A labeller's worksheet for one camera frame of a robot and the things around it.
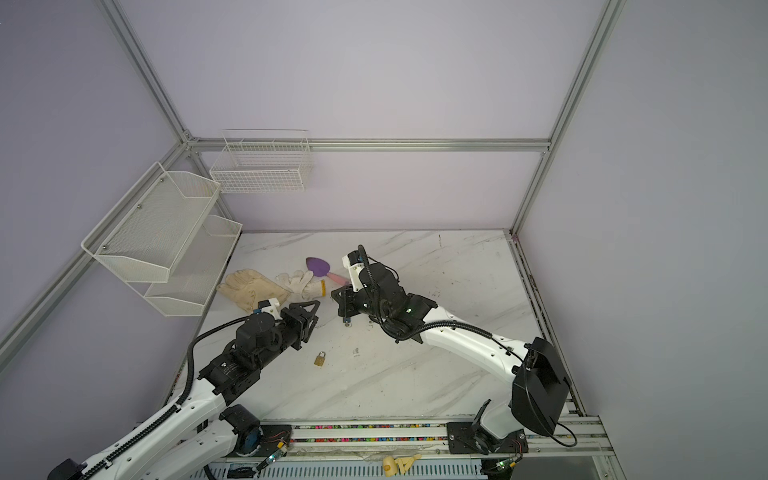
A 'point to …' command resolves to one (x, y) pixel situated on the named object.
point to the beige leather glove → (251, 287)
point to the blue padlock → (347, 321)
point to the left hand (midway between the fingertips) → (320, 308)
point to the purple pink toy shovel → (320, 268)
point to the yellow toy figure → (400, 466)
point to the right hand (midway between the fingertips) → (328, 294)
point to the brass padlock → (319, 360)
